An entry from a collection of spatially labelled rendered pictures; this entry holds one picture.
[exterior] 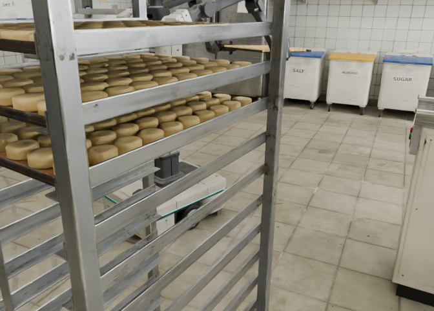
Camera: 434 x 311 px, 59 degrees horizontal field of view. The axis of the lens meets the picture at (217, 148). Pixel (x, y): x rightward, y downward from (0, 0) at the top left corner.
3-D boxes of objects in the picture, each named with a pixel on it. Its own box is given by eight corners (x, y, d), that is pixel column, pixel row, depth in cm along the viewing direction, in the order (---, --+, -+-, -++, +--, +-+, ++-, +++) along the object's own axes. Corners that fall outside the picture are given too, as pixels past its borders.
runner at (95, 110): (264, 70, 99) (265, 58, 98) (274, 71, 97) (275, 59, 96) (35, 131, 48) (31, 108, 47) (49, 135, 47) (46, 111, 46)
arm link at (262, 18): (242, 4, 230) (256, 2, 222) (248, -1, 232) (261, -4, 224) (272, 62, 254) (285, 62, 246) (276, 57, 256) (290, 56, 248)
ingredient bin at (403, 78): (374, 117, 491) (383, 55, 465) (378, 107, 545) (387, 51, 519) (421, 123, 469) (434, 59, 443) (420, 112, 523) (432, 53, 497)
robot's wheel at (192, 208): (203, 203, 238) (197, 200, 242) (184, 209, 226) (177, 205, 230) (201, 227, 242) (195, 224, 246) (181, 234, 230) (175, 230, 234)
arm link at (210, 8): (246, -16, 229) (258, -18, 221) (251, 8, 234) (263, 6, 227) (190, 6, 205) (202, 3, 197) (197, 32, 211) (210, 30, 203)
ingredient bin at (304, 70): (276, 107, 540) (279, 50, 515) (286, 97, 596) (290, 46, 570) (315, 110, 521) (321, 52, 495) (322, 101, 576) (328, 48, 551)
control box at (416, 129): (418, 139, 184) (424, 111, 179) (417, 155, 164) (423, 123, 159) (410, 138, 185) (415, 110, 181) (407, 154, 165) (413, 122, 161)
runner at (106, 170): (262, 105, 102) (263, 94, 101) (272, 106, 101) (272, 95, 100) (45, 196, 51) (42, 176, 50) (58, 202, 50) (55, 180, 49)
